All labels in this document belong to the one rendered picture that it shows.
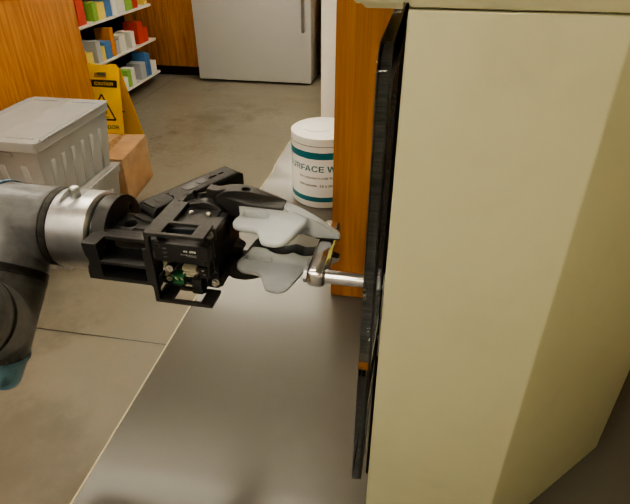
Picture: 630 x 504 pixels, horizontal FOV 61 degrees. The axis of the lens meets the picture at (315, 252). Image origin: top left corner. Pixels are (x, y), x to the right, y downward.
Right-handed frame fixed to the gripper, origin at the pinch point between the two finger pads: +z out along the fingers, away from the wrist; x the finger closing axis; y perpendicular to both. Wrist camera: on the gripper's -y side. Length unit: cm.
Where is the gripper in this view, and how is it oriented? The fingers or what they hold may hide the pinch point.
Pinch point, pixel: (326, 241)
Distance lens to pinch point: 48.6
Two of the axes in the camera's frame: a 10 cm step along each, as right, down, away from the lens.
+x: 0.0, -8.4, -5.4
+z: 9.8, 1.1, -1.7
